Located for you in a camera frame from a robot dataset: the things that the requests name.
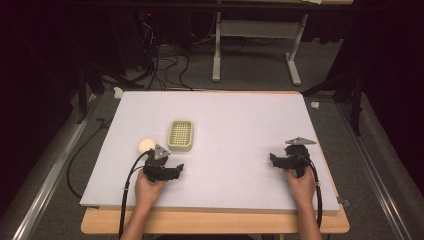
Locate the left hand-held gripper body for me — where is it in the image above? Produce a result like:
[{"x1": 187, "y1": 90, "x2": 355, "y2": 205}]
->
[{"x1": 142, "y1": 143, "x2": 178, "y2": 183}]

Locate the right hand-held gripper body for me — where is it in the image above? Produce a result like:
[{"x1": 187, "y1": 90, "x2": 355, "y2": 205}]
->
[{"x1": 275, "y1": 136, "x2": 317, "y2": 179}]

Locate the person's left hand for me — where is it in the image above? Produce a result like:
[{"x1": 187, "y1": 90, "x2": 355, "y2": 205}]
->
[{"x1": 134, "y1": 169, "x2": 168, "y2": 210}]

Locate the person's right hand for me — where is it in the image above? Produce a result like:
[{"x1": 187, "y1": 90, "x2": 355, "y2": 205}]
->
[{"x1": 283, "y1": 166, "x2": 317, "y2": 210}]

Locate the cream round ball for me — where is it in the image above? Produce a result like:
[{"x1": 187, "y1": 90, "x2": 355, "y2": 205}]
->
[{"x1": 137, "y1": 138, "x2": 157, "y2": 155}]

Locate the pale green slotted soap dish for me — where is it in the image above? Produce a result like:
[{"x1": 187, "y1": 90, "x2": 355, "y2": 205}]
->
[{"x1": 166, "y1": 119, "x2": 195, "y2": 153}]

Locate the white table mat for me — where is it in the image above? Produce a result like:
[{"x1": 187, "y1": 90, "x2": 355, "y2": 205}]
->
[{"x1": 79, "y1": 90, "x2": 341, "y2": 215}]

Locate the wooden table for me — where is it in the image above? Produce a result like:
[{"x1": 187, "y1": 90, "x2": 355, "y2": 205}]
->
[{"x1": 80, "y1": 89, "x2": 351, "y2": 235}]

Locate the black stand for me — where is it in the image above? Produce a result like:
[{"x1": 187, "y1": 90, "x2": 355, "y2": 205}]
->
[
  {"x1": 301, "y1": 69, "x2": 365, "y2": 137},
  {"x1": 74, "y1": 63, "x2": 148, "y2": 125}
]

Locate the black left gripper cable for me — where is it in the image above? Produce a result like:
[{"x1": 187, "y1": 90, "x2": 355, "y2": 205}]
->
[{"x1": 118, "y1": 150, "x2": 155, "y2": 240}]

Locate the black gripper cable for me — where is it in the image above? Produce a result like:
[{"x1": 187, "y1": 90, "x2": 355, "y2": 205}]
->
[
  {"x1": 118, "y1": 150, "x2": 155, "y2": 240},
  {"x1": 298, "y1": 152, "x2": 324, "y2": 230}
]

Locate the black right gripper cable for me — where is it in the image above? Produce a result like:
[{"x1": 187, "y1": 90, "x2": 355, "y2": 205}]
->
[{"x1": 298, "y1": 152, "x2": 324, "y2": 230}]

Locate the metal floor rail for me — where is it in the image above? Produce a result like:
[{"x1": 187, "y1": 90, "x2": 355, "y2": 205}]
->
[
  {"x1": 11, "y1": 94, "x2": 101, "y2": 240},
  {"x1": 334, "y1": 101, "x2": 414, "y2": 240}
]

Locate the black floor cable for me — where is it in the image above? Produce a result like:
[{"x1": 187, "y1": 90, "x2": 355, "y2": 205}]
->
[{"x1": 66, "y1": 117, "x2": 114, "y2": 200}]

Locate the tangle of black floor cables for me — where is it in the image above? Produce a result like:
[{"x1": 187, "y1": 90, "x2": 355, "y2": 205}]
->
[{"x1": 134, "y1": 19, "x2": 221, "y2": 92}]

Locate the white metal desk frame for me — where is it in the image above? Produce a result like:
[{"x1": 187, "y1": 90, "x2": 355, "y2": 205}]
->
[{"x1": 211, "y1": 10, "x2": 310, "y2": 87}]

